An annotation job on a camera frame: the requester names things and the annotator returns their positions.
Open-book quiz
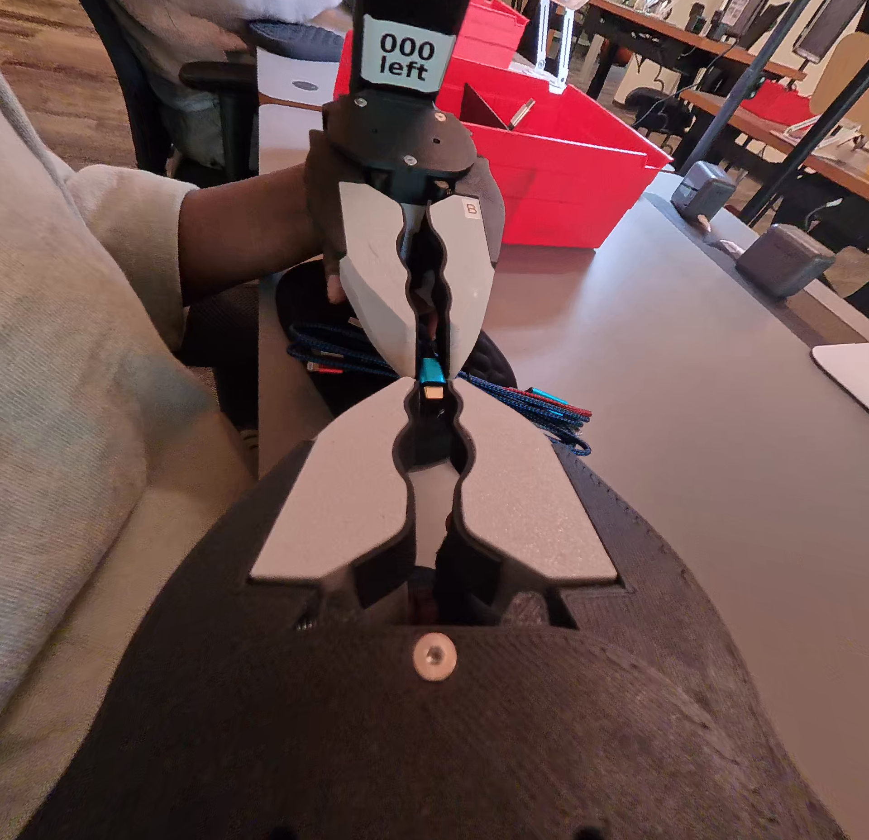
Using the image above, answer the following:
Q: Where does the dark metal pole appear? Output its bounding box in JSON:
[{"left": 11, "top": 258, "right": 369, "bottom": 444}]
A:
[
  {"left": 679, "top": 0, "right": 839, "bottom": 172},
  {"left": 740, "top": 60, "right": 869, "bottom": 225}
]

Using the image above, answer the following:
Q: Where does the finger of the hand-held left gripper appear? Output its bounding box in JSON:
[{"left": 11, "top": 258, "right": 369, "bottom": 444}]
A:
[
  {"left": 338, "top": 182, "right": 419, "bottom": 377},
  {"left": 422, "top": 197, "right": 497, "bottom": 381}
]

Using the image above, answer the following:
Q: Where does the white tablet stand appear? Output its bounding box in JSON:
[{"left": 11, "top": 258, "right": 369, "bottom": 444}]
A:
[
  {"left": 811, "top": 343, "right": 869, "bottom": 411},
  {"left": 533, "top": 0, "right": 593, "bottom": 96}
]

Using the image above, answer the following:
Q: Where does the small grey box device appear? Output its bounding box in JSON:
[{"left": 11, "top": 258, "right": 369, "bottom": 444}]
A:
[
  {"left": 671, "top": 161, "right": 739, "bottom": 225},
  {"left": 735, "top": 224, "right": 837, "bottom": 300}
]

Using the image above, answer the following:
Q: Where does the person's left forearm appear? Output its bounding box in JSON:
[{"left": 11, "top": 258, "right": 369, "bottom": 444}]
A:
[{"left": 178, "top": 165, "right": 320, "bottom": 306}]

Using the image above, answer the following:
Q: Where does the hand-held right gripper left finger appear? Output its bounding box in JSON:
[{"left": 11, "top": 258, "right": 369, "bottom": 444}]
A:
[{"left": 248, "top": 377, "right": 418, "bottom": 610}]

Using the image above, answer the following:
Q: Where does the black office chair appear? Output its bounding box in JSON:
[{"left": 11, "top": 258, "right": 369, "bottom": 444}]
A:
[{"left": 61, "top": 0, "right": 260, "bottom": 184}]

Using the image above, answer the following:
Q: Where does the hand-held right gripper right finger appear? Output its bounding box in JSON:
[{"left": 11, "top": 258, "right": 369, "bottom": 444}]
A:
[{"left": 438, "top": 377, "right": 620, "bottom": 625}]

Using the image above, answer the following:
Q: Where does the blue braided charging cable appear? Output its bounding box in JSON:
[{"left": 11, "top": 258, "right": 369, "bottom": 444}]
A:
[{"left": 286, "top": 321, "right": 593, "bottom": 458}]

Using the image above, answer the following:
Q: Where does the small red plastic bin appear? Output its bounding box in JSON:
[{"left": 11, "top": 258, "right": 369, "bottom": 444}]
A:
[{"left": 740, "top": 79, "right": 817, "bottom": 127}]

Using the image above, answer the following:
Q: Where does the person's left hand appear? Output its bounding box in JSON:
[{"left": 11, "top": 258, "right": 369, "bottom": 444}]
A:
[{"left": 302, "top": 131, "right": 354, "bottom": 306}]

